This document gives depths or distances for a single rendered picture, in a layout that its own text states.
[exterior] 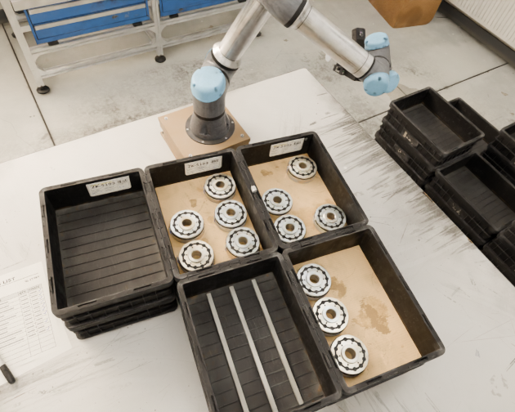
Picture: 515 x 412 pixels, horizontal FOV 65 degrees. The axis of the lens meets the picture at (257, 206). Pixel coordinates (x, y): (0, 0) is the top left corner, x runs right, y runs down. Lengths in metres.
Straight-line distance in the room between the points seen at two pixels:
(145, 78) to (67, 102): 0.54
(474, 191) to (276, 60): 1.77
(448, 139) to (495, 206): 0.41
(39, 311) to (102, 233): 0.29
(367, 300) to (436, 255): 0.43
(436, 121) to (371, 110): 0.78
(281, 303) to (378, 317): 0.28
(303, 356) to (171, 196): 0.64
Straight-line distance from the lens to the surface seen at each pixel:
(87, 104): 2.95
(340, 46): 1.25
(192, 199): 1.33
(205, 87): 1.41
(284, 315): 1.18
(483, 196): 2.35
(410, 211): 1.65
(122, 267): 1.24
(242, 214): 1.27
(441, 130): 2.38
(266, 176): 1.40
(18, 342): 1.38
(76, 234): 1.32
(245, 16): 1.40
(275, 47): 3.43
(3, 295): 1.45
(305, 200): 1.37
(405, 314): 1.25
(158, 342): 1.28
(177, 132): 1.57
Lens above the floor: 1.93
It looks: 56 degrees down
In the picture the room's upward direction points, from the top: 10 degrees clockwise
